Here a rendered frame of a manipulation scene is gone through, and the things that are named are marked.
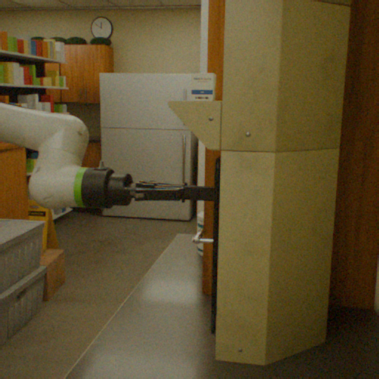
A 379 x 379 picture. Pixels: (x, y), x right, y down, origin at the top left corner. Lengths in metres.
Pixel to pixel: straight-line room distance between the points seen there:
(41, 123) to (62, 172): 0.13
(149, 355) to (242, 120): 0.57
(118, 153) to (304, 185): 5.26
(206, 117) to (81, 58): 5.78
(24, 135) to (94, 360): 0.53
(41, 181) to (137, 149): 5.06
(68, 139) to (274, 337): 0.65
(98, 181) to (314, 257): 0.51
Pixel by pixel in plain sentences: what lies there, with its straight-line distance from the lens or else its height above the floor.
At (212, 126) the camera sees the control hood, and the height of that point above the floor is 1.46.
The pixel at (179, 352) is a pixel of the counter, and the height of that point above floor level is 0.94.
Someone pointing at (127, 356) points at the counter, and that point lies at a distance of 1.19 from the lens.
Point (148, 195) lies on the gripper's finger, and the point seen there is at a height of 1.31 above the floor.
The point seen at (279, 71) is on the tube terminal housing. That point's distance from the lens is 1.02.
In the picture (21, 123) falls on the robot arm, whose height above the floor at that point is 1.45.
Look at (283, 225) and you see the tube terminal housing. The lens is 1.07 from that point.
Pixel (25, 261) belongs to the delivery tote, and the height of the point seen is 0.44.
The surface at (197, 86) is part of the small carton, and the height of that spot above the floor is 1.54.
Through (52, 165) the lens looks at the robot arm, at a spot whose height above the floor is 1.36.
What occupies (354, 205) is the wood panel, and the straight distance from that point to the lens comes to 1.43.
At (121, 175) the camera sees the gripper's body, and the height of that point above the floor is 1.34.
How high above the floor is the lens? 1.51
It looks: 11 degrees down
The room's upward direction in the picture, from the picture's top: 1 degrees clockwise
